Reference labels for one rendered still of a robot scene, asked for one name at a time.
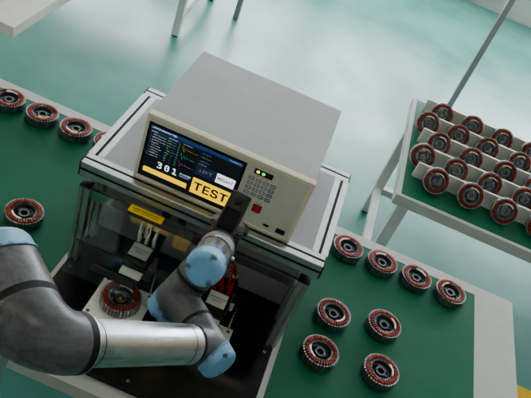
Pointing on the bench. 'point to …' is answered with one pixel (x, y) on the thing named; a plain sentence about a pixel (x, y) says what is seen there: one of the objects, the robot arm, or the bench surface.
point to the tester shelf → (132, 133)
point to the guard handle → (113, 276)
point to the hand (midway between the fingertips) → (235, 216)
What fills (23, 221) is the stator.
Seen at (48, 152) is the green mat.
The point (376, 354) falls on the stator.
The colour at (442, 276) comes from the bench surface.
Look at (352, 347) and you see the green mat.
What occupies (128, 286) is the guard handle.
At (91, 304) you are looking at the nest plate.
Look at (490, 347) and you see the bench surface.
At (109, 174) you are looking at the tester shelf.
